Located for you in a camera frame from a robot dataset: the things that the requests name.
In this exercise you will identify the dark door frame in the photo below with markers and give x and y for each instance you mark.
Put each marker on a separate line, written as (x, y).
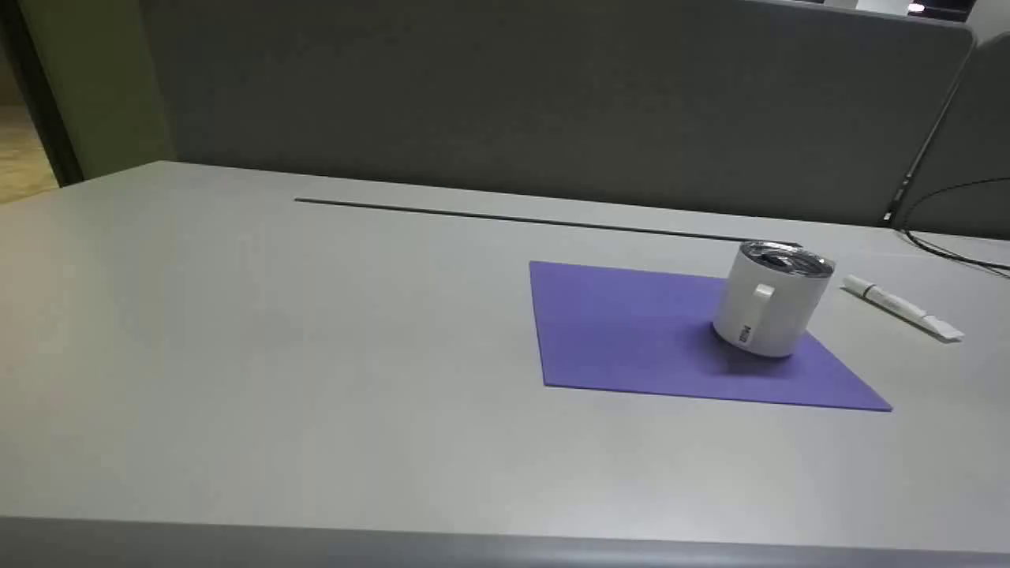
(43, 96)

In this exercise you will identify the purple rectangular mat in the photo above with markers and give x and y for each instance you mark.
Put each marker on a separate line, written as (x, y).
(610, 334)

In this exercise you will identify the black lid slider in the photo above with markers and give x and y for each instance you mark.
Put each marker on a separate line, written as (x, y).
(782, 254)

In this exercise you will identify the white cup with lid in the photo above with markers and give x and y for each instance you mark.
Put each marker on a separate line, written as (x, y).
(773, 312)

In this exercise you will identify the white tube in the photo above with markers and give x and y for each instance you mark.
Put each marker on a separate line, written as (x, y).
(904, 307)

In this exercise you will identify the large grey partition panel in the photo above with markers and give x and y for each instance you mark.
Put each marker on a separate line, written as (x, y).
(523, 96)

